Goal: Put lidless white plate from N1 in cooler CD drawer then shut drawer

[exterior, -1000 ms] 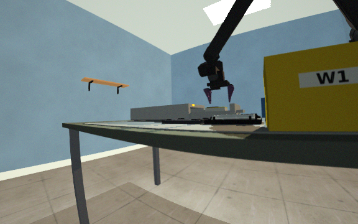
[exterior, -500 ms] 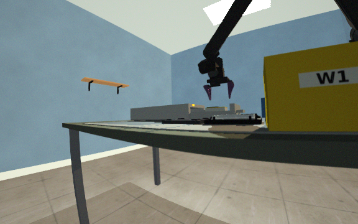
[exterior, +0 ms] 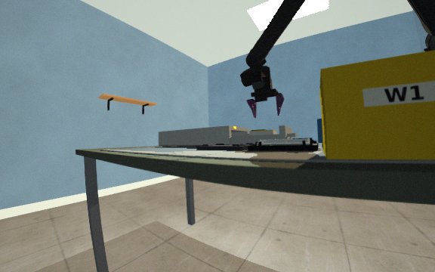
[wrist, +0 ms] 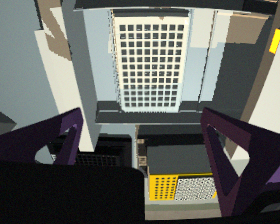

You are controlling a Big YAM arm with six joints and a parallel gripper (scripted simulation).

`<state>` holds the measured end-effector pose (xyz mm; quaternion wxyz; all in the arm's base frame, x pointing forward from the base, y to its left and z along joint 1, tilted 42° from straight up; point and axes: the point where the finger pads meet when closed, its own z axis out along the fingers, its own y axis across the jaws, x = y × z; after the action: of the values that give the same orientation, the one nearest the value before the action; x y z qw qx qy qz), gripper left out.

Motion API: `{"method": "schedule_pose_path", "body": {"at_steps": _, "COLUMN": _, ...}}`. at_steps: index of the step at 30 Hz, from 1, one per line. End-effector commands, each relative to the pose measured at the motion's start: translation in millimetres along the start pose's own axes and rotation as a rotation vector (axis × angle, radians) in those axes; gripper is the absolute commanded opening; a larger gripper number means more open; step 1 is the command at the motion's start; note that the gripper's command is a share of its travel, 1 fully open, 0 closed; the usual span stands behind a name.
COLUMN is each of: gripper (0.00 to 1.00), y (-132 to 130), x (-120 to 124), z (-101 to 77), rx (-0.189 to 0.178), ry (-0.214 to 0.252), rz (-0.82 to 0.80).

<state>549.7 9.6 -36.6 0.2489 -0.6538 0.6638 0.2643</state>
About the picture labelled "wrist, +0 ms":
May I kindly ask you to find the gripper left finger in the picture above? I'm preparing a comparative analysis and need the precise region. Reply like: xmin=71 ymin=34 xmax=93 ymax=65
xmin=0 ymin=107 xmax=84 ymax=165

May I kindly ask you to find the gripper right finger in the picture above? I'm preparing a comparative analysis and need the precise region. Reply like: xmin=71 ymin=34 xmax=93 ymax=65
xmin=200 ymin=107 xmax=280 ymax=217

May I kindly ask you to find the white multi-well plate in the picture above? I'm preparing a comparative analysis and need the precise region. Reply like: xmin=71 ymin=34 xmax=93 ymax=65
xmin=112 ymin=13 xmax=191 ymax=111

